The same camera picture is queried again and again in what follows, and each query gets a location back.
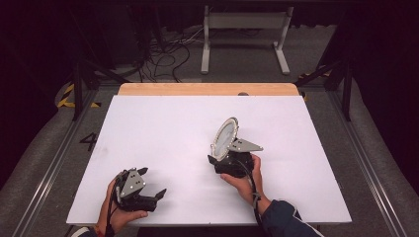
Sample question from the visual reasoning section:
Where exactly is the tangle of black cables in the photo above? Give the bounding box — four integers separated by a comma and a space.
137, 28, 206, 83

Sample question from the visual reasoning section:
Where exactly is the black metal stand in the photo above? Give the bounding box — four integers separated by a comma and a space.
294, 58, 355, 122
70, 48, 131, 121

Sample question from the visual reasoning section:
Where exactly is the white table board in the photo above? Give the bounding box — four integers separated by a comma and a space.
66, 95, 353, 227

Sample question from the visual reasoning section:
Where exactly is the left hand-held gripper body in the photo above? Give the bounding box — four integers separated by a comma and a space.
114, 167, 158, 212

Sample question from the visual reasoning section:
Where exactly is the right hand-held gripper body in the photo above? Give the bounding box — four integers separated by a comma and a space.
213, 137, 265, 179

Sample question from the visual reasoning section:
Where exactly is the yellow black floor tape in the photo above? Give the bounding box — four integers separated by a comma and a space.
56, 83, 102, 109

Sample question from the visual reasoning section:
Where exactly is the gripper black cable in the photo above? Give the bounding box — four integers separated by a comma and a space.
104, 179, 123, 237
236, 159, 265, 228

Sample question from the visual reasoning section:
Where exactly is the oval hand mirror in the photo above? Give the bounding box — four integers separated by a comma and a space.
210, 117, 240, 162

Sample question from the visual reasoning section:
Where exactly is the person's left hand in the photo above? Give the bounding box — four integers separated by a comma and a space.
97, 177, 149, 235

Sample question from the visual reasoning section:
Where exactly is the person's right hand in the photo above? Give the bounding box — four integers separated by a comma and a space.
219, 153, 272, 215

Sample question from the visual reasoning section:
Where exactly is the white metal stand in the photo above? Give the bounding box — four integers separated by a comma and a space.
201, 4, 294, 76

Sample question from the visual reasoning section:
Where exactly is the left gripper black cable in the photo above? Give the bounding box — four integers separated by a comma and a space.
104, 179, 123, 237

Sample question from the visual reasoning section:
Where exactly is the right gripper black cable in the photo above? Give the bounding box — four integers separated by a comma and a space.
236, 159, 265, 228

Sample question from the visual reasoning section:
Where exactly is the wooden table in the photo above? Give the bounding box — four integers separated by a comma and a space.
118, 82, 300, 97

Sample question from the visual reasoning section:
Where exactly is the aluminium floor rail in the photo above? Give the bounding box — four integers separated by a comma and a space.
11, 88, 100, 237
325, 88, 411, 237

